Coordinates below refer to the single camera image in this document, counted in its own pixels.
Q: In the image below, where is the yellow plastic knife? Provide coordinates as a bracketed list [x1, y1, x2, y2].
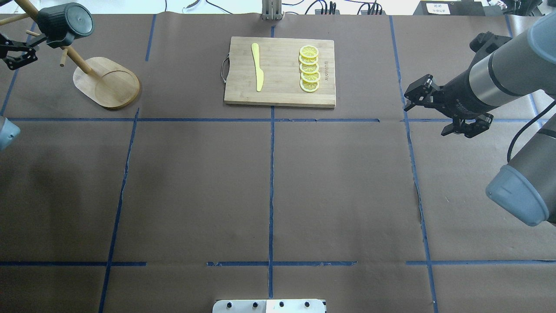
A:
[252, 42, 264, 92]

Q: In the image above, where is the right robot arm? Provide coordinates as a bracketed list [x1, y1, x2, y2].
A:
[404, 12, 555, 226]

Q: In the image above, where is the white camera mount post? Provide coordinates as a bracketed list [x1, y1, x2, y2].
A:
[212, 299, 327, 313]

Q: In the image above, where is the wooden cup storage rack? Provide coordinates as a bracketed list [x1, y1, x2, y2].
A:
[1, 0, 141, 110]

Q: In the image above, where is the aluminium frame post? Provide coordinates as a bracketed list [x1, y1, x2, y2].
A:
[261, 0, 284, 20]

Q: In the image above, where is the black power adapter box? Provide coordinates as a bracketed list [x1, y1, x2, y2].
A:
[413, 0, 485, 16]

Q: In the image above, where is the blue mug yellow inside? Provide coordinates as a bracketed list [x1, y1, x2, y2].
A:
[36, 2, 95, 48]

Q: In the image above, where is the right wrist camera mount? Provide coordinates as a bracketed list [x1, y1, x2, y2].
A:
[469, 31, 512, 56]

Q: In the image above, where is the lemon slice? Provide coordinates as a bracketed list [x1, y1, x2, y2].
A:
[298, 44, 319, 59]
[298, 55, 318, 66]
[300, 71, 321, 83]
[299, 63, 320, 74]
[299, 79, 320, 93]

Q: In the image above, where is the bamboo cutting board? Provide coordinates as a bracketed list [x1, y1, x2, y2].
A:
[224, 37, 336, 108]

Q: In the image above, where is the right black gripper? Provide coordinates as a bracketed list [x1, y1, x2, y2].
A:
[404, 74, 494, 137]

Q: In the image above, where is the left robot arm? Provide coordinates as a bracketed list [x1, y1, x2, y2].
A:
[0, 34, 38, 150]

